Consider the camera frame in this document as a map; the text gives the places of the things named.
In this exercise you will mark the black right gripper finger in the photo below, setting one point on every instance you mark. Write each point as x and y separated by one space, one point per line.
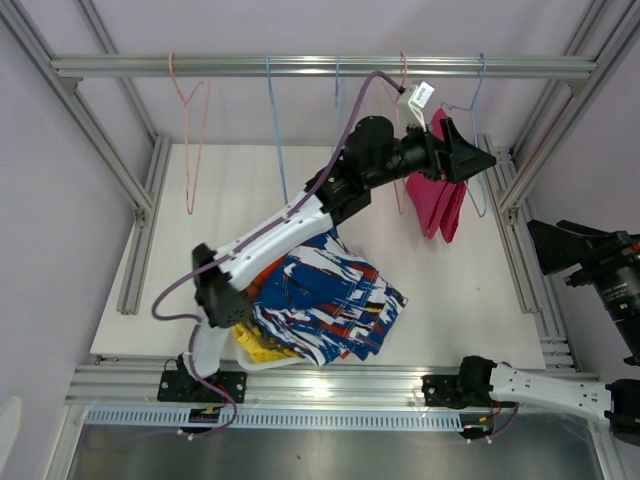
579 230
556 250

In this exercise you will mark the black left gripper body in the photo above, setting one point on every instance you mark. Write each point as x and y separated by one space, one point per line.
418 154

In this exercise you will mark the left aluminium frame posts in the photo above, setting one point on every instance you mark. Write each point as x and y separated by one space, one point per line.
144 197

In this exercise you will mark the right aluminium frame posts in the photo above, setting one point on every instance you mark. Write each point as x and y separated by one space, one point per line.
578 152

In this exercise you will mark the pink wire hanger blue trousers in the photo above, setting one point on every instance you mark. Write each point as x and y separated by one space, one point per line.
399 188

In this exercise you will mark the white slotted cable duct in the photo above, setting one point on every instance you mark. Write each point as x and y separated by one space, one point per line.
255 418

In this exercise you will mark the light blue hanger orange trousers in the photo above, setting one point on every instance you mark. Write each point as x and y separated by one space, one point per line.
338 101

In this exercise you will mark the aluminium frame posts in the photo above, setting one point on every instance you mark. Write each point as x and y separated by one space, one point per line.
578 152
144 197

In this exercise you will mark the light blue hanger camo trousers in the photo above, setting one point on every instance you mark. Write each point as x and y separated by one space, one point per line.
276 128

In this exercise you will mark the aluminium hanging rail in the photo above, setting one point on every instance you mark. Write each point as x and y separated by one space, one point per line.
258 65

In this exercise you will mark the blue white patterned trousers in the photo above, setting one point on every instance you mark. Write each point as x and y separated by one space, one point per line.
326 303

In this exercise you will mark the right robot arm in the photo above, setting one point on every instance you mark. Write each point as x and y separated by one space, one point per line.
614 405

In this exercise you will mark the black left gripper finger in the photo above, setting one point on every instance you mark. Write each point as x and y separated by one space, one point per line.
451 136
466 161

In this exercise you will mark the orange camouflage trousers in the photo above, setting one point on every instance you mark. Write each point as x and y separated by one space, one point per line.
258 282

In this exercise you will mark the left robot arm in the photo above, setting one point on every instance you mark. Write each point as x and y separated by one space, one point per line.
368 156

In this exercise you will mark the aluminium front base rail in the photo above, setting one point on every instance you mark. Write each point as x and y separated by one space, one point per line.
136 381

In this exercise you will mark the light blue hanger magenta trousers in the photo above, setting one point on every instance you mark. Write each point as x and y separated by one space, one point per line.
480 209

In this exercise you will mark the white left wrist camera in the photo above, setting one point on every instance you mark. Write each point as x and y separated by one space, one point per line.
412 102

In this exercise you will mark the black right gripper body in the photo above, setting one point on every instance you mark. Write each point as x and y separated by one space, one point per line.
613 265

